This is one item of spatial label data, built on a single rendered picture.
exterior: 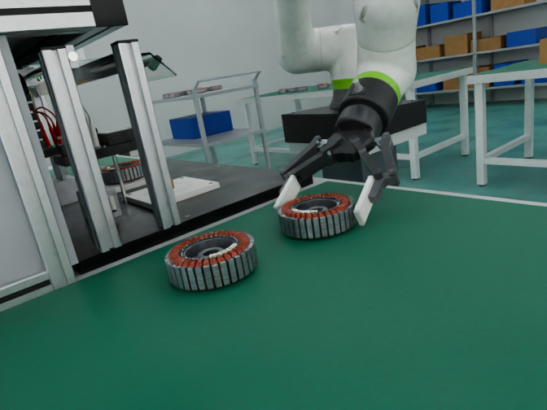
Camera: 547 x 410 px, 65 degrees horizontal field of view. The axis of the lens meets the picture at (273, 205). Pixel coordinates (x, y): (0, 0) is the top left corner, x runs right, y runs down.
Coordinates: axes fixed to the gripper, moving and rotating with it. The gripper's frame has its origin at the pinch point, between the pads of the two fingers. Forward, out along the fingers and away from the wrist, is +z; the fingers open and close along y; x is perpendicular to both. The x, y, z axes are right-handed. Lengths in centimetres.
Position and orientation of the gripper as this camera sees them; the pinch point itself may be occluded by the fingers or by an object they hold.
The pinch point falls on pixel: (318, 210)
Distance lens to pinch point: 64.5
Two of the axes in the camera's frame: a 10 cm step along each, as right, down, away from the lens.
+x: 4.3, 6.5, 6.3
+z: -4.2, 7.6, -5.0
